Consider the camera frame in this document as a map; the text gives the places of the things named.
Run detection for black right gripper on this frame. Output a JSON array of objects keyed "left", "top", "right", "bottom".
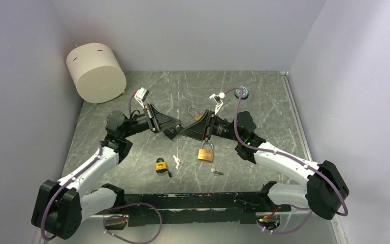
[{"left": 180, "top": 110, "right": 243, "bottom": 142}]

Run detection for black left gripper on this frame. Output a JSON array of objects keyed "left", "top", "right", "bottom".
[{"left": 122, "top": 103, "right": 181, "bottom": 138}]

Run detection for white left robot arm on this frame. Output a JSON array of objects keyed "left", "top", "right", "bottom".
[{"left": 31, "top": 104, "right": 181, "bottom": 241}]

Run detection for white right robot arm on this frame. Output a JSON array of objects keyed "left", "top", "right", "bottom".
[{"left": 178, "top": 110, "right": 349, "bottom": 220}]

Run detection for silver key pair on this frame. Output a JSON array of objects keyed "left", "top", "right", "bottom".
[{"left": 173, "top": 155, "right": 184, "bottom": 170}]

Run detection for small brass padlock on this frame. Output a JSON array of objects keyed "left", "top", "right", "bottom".
[{"left": 187, "top": 106, "right": 204, "bottom": 121}]

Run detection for large brass padlock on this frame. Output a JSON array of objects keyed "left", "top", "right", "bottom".
[{"left": 197, "top": 140, "right": 214, "bottom": 162}]

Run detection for yellow black padlock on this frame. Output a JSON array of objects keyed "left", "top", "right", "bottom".
[{"left": 155, "top": 158, "right": 172, "bottom": 178}]

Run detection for small silver keys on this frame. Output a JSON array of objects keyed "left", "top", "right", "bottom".
[{"left": 210, "top": 168, "right": 224, "bottom": 176}]

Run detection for cream cylindrical container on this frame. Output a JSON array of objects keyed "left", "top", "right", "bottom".
[{"left": 66, "top": 43, "right": 127, "bottom": 104}]

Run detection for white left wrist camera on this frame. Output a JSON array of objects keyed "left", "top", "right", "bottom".
[{"left": 134, "top": 87, "right": 149, "bottom": 102}]

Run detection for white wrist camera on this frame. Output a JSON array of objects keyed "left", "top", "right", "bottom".
[
  {"left": 134, "top": 87, "right": 149, "bottom": 102},
  {"left": 209, "top": 92, "right": 225, "bottom": 115}
]

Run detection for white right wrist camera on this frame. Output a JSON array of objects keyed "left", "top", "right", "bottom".
[{"left": 209, "top": 92, "right": 225, "bottom": 115}]

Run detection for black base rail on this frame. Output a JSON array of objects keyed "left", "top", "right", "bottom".
[{"left": 100, "top": 192, "right": 291, "bottom": 227}]

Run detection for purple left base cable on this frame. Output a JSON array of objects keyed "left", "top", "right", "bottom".
[{"left": 102, "top": 202, "right": 164, "bottom": 244}]

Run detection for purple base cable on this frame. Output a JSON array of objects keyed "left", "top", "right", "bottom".
[
  {"left": 257, "top": 205, "right": 312, "bottom": 236},
  {"left": 102, "top": 202, "right": 164, "bottom": 244}
]

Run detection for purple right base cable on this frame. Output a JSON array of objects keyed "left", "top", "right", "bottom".
[{"left": 257, "top": 205, "right": 312, "bottom": 236}]

